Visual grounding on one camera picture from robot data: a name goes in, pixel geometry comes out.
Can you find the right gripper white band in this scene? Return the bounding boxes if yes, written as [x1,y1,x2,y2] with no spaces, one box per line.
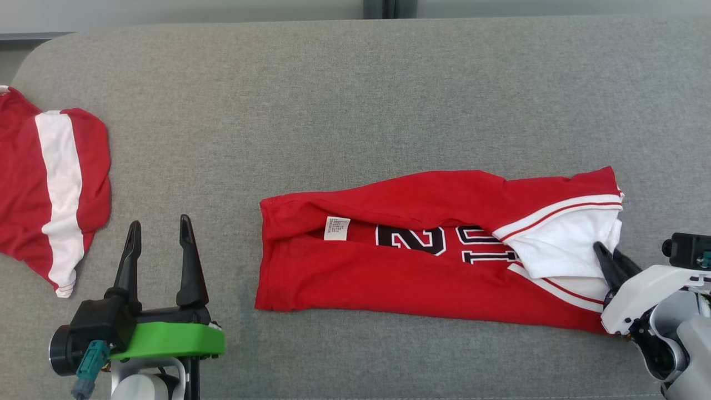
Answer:
[593,242,711,335]

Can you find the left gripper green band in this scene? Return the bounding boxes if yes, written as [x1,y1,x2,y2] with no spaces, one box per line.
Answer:
[49,215,227,400]

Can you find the red shorts white side stripe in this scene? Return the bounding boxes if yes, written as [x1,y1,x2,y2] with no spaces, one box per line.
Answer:
[0,85,112,298]

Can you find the red jersey shirt number print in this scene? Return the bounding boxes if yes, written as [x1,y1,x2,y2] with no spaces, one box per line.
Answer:
[254,166,625,335]

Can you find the grey partition post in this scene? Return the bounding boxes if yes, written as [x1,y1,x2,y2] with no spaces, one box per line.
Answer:
[364,0,417,20]

